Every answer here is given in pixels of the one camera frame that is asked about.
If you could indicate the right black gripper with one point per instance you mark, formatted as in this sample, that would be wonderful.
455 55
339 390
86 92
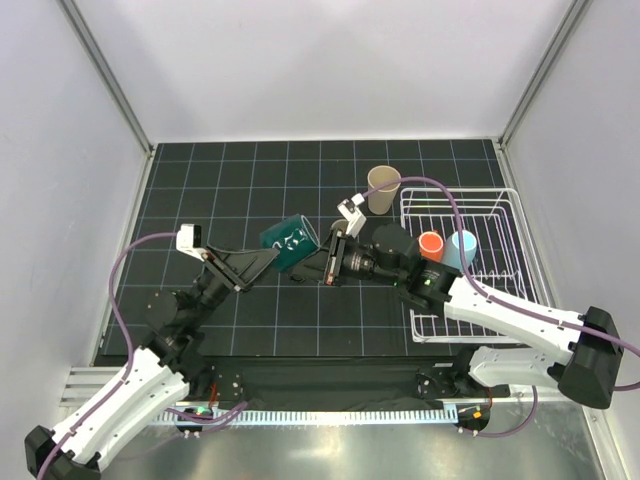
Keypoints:
314 268

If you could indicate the small grey-beige mug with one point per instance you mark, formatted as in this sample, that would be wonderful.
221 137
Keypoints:
340 224

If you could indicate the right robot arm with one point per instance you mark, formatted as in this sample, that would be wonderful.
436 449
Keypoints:
577 353

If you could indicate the dark green mug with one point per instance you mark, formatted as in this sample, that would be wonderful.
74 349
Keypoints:
294 238

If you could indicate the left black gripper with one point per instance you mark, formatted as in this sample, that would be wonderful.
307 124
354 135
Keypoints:
236 270

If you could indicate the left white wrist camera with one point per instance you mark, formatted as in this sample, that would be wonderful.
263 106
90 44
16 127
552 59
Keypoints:
189 241

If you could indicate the orange mug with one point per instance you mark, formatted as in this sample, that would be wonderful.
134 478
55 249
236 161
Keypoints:
431 245

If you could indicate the black grid mat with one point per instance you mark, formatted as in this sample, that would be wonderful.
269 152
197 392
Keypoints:
235 191

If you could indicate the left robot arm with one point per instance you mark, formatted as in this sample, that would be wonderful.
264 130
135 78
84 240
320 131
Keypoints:
165 368

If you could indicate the light blue mug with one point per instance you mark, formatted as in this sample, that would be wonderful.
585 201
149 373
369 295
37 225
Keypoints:
460 250

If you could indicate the right aluminium frame post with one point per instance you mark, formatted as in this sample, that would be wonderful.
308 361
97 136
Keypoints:
559 40

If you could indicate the white slotted cable duct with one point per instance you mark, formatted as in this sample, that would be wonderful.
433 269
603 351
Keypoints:
252 418

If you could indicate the left aluminium frame post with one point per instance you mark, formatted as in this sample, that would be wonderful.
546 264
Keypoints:
87 40

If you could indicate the white wire dish rack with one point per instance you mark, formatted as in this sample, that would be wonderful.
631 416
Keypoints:
502 260

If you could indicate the aluminium frame post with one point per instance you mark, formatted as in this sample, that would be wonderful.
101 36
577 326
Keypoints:
87 40
559 40

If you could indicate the tall beige cup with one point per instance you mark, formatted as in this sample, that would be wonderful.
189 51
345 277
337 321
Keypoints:
383 180

